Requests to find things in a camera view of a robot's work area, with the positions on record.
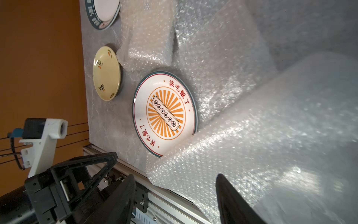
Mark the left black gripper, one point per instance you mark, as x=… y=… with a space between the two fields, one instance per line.
x=65 y=193

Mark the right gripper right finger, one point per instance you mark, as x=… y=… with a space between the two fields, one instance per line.
x=232 y=206

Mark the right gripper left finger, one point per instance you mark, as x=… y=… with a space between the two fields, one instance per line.
x=118 y=207

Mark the bubble pink plate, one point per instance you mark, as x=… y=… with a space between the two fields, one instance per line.
x=290 y=148

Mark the white orange sunburst plate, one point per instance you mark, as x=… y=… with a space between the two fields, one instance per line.
x=164 y=112

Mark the cream dinner plate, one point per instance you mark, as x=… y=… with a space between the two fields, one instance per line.
x=106 y=73

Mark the bubble white blue plate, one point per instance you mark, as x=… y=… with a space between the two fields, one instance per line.
x=102 y=13

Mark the bubble item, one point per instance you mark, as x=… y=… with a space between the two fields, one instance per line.
x=220 y=53

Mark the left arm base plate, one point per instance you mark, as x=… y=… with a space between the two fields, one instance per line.
x=139 y=196

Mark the aluminium front rail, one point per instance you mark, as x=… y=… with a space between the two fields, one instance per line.
x=158 y=205

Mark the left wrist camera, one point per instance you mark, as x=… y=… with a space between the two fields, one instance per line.
x=41 y=135

